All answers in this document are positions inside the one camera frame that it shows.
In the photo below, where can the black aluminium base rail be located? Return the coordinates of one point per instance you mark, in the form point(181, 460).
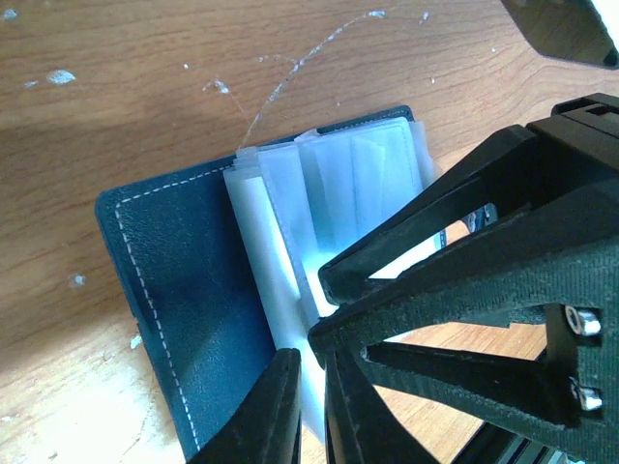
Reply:
point(494, 445)

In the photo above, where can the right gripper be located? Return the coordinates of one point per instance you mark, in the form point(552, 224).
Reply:
point(554, 184)

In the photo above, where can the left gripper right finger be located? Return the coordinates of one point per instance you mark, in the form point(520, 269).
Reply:
point(359, 426)

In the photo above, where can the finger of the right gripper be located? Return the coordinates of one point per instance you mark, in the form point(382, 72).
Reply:
point(573, 291)
point(425, 232)

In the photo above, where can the blue leather card holder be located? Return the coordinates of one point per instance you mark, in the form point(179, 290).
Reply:
point(219, 262)

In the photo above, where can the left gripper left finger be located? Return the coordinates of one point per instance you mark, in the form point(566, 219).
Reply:
point(266, 428)

